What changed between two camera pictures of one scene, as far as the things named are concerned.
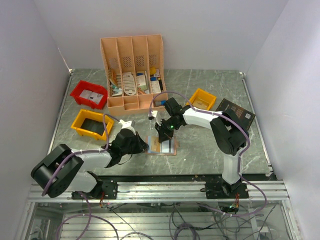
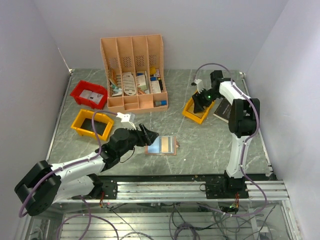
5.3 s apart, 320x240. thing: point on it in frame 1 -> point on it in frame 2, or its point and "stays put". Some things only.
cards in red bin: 89,95 stays put
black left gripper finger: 142,145 -> 150,136
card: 155,145 -> 167,144
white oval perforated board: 129,88 stays put
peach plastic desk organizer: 134,69 stays put
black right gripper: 163,135 -> 199,102
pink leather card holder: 168,147 stays put
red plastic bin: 94,96 stays put
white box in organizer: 141,81 stays put
